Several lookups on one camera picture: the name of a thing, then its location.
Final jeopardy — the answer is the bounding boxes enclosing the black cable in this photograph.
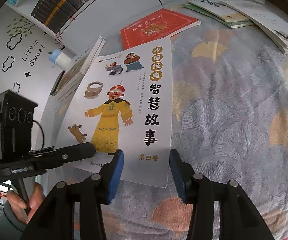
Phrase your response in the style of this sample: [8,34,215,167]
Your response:
[31,120,46,151]

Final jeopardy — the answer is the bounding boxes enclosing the patterned ginkgo tablecloth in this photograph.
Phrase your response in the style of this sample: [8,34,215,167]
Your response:
[103,5,288,239]

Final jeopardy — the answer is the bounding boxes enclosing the person left hand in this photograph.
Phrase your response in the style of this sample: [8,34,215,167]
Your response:
[6,183,45,224]

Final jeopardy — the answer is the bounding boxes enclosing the white back-cover book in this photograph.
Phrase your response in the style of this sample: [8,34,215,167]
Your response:
[220,0,288,54]

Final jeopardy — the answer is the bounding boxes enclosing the white cup blue lid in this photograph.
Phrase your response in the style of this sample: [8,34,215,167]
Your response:
[48,49,72,71]

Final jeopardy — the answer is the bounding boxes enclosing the grey lady mythology book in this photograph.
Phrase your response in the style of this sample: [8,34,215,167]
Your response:
[188,0,248,22]

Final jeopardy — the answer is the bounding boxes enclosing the grey quilted sleeve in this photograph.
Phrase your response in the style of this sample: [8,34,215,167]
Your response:
[0,201,27,240]

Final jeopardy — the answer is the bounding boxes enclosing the white emperor wisdom book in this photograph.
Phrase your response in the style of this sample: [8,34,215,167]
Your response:
[55,37,173,187]

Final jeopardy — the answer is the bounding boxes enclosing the green fables book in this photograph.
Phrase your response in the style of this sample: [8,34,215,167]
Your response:
[183,3,254,29]

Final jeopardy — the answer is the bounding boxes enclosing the red puppet adventure book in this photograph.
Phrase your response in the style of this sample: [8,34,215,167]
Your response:
[121,8,201,49]

